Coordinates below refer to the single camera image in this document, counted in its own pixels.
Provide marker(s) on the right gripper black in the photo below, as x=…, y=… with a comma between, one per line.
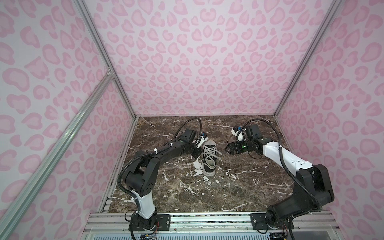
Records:
x=236, y=144

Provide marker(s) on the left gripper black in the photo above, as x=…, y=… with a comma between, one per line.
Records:
x=196, y=154

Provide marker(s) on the white shoelace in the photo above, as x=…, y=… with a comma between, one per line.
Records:
x=211, y=155

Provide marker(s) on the black white canvas sneaker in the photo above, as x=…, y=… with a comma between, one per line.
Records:
x=207, y=171

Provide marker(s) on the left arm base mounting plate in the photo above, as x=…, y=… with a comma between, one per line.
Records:
x=159, y=222

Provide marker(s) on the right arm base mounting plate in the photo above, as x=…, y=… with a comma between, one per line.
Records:
x=260, y=222

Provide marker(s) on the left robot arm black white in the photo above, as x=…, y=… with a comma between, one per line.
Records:
x=139, y=176

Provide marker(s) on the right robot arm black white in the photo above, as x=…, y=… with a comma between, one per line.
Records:
x=312, y=184

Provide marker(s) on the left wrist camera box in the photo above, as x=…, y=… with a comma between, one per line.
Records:
x=192, y=137

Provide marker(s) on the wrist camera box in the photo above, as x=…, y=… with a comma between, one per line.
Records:
x=192, y=137
x=250, y=132

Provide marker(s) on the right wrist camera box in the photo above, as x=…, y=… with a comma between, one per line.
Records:
x=250, y=132

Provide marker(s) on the aluminium front rail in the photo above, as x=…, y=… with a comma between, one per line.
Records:
x=213, y=226

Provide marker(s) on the right corner aluminium post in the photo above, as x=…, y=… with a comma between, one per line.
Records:
x=332, y=12

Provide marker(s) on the corner aluminium post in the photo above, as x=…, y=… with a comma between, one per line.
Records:
x=332, y=12
x=100, y=46

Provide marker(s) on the left corner aluminium post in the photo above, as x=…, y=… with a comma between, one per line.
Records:
x=100, y=46

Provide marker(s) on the diagonal aluminium frame bar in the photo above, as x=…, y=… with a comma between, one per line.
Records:
x=20, y=205

